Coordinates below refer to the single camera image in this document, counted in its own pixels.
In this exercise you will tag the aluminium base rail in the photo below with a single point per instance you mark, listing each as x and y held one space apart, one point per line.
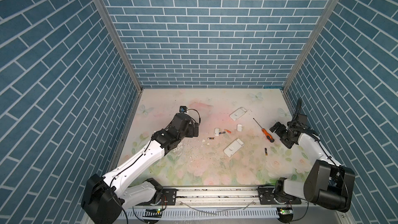
230 205

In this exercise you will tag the left controller board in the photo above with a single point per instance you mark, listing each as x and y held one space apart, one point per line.
152 214

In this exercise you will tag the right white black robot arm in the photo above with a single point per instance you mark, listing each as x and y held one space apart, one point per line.
329 184

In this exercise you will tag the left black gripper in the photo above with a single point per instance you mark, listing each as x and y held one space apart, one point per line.
191 132

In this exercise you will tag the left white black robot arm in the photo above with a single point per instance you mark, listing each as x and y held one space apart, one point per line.
106 197

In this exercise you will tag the white remote control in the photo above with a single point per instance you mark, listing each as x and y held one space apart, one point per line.
238 113
235 146

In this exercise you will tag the right aluminium corner post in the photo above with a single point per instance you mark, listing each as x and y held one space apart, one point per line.
320 24

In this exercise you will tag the white battery cover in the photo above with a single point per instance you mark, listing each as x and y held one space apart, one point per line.
216 131
239 128

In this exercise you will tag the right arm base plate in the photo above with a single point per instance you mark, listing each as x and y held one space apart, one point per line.
266 197

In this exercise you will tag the aluminium corner post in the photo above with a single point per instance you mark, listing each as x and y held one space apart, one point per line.
320 24
101 8

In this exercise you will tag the left aluminium corner post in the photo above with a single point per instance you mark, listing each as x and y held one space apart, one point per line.
101 8

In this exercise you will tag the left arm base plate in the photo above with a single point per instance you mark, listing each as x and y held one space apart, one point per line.
169 196

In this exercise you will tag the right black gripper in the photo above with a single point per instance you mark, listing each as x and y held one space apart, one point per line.
287 143

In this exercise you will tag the orange handled screwdriver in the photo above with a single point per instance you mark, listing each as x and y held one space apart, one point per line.
264 131

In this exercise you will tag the controller board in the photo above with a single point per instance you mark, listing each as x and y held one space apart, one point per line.
285 215
152 214

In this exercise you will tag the right controller board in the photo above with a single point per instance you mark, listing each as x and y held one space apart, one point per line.
285 215

